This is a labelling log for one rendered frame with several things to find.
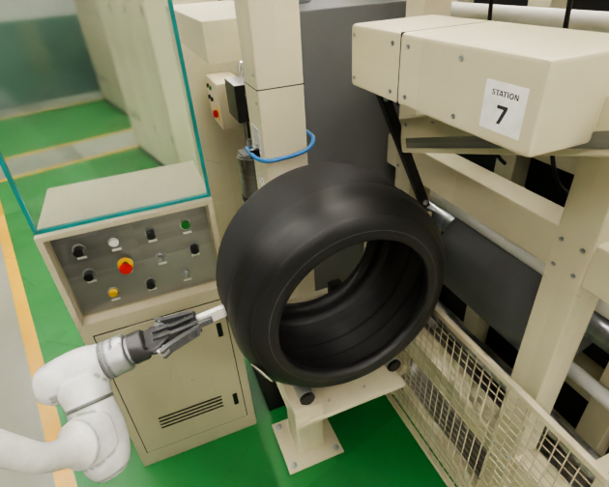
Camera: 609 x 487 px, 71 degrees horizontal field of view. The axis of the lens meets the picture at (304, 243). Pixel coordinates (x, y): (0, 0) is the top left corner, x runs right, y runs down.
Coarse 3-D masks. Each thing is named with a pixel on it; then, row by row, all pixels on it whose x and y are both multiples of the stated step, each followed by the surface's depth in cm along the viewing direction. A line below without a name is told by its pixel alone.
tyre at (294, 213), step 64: (256, 192) 106; (320, 192) 95; (384, 192) 97; (256, 256) 92; (320, 256) 91; (384, 256) 138; (256, 320) 94; (320, 320) 140; (384, 320) 133; (320, 384) 114
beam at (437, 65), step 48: (384, 48) 96; (432, 48) 81; (480, 48) 70; (528, 48) 66; (576, 48) 64; (384, 96) 101; (432, 96) 85; (480, 96) 73; (576, 96) 64; (528, 144) 66; (576, 144) 70
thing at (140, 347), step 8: (152, 328) 103; (128, 336) 98; (136, 336) 98; (144, 336) 101; (128, 344) 97; (136, 344) 97; (144, 344) 99; (152, 344) 99; (160, 344) 99; (128, 352) 97; (136, 352) 97; (144, 352) 97; (152, 352) 98; (136, 360) 98; (144, 360) 99
